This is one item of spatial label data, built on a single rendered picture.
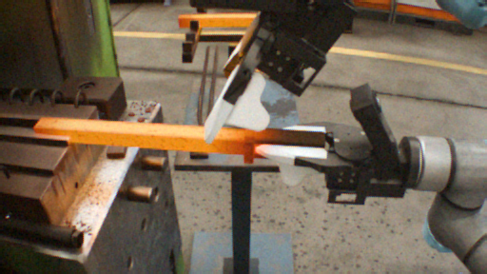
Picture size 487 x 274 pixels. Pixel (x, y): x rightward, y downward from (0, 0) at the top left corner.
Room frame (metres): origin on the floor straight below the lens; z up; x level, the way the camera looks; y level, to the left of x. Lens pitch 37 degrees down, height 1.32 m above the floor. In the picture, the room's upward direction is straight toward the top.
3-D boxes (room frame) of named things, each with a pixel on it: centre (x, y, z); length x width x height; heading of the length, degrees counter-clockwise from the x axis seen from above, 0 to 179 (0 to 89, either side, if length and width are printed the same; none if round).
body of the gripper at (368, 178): (0.40, -0.17, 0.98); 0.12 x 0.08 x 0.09; 83
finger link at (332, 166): (0.38, -0.11, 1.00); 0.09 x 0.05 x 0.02; 86
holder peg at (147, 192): (0.45, 0.16, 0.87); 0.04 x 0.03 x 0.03; 83
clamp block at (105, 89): (0.61, 0.28, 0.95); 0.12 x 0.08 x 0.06; 83
